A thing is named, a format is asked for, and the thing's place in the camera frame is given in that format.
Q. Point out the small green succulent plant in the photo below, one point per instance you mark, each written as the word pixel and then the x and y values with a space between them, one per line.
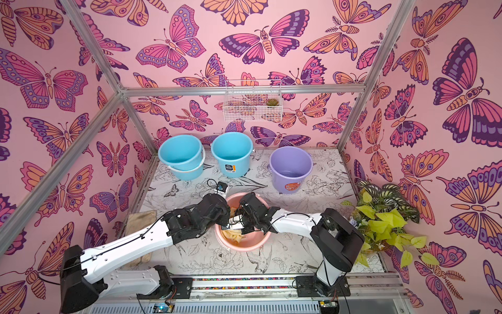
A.
pixel 272 102

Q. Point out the green leafy potted plant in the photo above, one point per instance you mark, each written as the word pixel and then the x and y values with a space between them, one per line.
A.
pixel 381 215

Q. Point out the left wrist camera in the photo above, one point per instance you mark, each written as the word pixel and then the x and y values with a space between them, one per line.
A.
pixel 221 188

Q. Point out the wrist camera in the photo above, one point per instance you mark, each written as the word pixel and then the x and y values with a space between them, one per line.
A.
pixel 221 188
pixel 233 226

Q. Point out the yellow microfiber cloth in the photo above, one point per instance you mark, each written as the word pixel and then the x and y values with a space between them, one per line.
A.
pixel 234 236

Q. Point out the pink plastic bucket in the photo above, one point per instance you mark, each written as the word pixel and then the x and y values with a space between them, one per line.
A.
pixel 251 241

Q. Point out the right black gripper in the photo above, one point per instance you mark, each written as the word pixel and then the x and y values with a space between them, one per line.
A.
pixel 246 214

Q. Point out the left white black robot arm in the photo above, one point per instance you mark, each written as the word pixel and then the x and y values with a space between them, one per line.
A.
pixel 86 275

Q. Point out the left blue bucket white handle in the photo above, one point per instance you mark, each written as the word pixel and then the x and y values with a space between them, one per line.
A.
pixel 184 155

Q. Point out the white wire wall basket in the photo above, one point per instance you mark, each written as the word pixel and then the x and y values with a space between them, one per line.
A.
pixel 246 99

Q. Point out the purple plastic bucket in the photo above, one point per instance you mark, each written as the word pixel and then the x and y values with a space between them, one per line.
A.
pixel 290 166

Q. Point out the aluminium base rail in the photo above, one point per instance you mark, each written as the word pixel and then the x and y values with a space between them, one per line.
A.
pixel 356 293

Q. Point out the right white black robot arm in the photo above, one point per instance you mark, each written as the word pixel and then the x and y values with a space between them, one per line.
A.
pixel 337 239

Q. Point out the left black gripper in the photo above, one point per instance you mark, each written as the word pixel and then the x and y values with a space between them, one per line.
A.
pixel 227 216

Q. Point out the right blue bucket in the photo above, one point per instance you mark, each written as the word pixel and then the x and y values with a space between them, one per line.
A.
pixel 232 151

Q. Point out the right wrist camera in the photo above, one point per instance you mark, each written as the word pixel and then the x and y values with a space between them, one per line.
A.
pixel 233 226

